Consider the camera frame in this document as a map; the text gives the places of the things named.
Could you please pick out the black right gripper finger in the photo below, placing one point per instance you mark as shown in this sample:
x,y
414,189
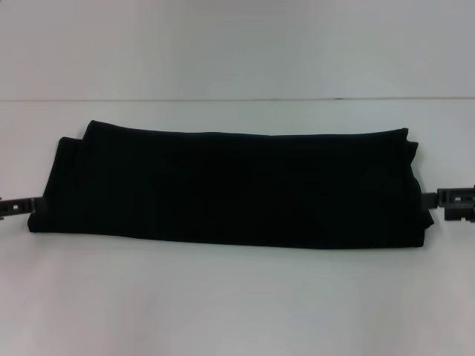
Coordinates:
x,y
451,196
460,214

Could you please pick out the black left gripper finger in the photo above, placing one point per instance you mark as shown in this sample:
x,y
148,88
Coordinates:
x,y
20,205

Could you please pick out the black shirt with FREE print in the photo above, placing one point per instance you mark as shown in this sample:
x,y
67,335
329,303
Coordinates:
x,y
222,185

